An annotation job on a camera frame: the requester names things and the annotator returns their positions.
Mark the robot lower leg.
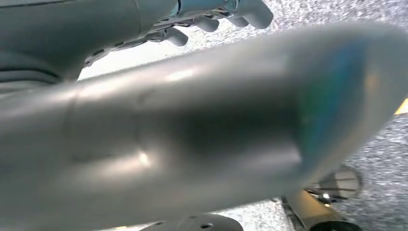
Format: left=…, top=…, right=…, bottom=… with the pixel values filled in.
left=280, top=165, right=364, bottom=231

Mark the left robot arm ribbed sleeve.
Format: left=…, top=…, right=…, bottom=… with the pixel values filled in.
left=0, top=49, right=64, bottom=95

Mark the yellow floor tape rectangle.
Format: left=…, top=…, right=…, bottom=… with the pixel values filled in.
left=394, top=98, right=408, bottom=116

